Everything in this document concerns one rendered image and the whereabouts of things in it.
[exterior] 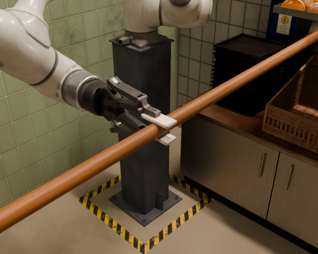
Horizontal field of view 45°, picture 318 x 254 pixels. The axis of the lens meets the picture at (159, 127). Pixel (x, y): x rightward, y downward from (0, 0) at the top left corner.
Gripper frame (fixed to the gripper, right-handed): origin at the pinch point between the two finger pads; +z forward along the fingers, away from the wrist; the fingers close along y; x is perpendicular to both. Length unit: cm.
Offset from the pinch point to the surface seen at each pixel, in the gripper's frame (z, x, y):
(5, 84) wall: -123, -26, 40
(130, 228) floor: -69, -54, 120
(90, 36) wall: -122, -79, 28
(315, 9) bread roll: -11, -101, -2
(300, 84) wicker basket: -25, -141, 48
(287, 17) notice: -44, -152, 18
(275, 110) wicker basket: -21, -105, 48
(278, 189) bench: -10, -100, 87
